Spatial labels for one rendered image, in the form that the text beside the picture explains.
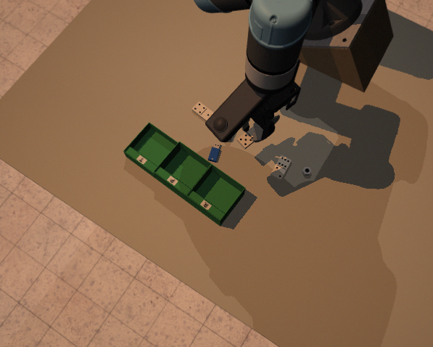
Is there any green rack of three bins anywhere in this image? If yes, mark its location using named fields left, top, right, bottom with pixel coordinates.
left=123, top=123, right=246, bottom=226

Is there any blue usb stick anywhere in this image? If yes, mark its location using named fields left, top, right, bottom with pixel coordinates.
left=208, top=143, right=220, bottom=163

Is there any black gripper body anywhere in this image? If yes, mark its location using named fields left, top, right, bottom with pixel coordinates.
left=245, top=59, right=301, bottom=126

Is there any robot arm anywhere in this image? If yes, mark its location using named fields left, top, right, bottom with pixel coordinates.
left=194, top=0, right=363, bottom=142

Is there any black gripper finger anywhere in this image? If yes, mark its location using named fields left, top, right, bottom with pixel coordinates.
left=252, top=115, right=280, bottom=142
left=242, top=119, right=250, bottom=132

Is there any tan domino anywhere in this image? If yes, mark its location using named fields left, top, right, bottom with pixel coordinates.
left=271, top=155, right=292, bottom=181
left=192, top=102, right=214, bottom=121
left=237, top=127, right=255, bottom=149

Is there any grey hex nut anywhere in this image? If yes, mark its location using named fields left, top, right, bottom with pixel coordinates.
left=302, top=167, right=311, bottom=176

